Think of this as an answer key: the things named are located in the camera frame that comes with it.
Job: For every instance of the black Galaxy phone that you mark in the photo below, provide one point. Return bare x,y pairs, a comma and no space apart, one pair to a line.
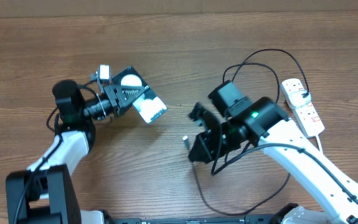
149,109

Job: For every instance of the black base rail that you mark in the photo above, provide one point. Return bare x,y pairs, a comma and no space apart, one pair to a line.
247,219

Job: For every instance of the white charger plug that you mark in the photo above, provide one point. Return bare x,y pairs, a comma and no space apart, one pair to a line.
297,99

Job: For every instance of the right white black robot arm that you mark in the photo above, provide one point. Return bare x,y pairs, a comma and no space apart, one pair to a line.
264,126

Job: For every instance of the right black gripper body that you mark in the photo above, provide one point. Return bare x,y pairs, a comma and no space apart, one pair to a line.
224,142

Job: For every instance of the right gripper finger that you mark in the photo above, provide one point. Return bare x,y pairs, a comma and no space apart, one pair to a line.
204,118
200,152

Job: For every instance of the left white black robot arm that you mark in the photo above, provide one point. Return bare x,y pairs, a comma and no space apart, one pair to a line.
43,193

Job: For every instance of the white power strip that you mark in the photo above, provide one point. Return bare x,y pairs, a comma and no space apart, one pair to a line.
306,116

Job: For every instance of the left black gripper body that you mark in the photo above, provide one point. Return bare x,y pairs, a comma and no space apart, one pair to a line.
113,99

